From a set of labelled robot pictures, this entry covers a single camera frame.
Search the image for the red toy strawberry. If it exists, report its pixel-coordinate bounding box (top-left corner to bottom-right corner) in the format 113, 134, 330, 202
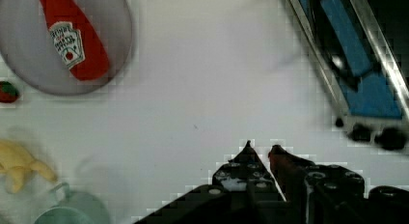
0, 81, 20, 103

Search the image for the grey round plate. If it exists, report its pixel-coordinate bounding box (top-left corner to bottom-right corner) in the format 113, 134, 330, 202
0, 0, 135, 96

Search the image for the red ketchup bottle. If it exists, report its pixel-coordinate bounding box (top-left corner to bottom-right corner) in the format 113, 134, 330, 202
40, 0, 110, 81

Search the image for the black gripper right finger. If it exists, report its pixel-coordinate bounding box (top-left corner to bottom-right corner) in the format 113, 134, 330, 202
268, 145, 409, 224

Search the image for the yellow toy banana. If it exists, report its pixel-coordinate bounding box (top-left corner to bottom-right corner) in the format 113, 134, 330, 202
0, 139, 58, 194

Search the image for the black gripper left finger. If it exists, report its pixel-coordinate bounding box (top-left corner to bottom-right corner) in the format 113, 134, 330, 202
134, 141, 284, 224

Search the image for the green mug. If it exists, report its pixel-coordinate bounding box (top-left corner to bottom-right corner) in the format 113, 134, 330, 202
33, 182, 111, 224

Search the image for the silver black toaster oven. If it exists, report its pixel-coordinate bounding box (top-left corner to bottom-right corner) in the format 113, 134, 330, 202
286, 0, 409, 151

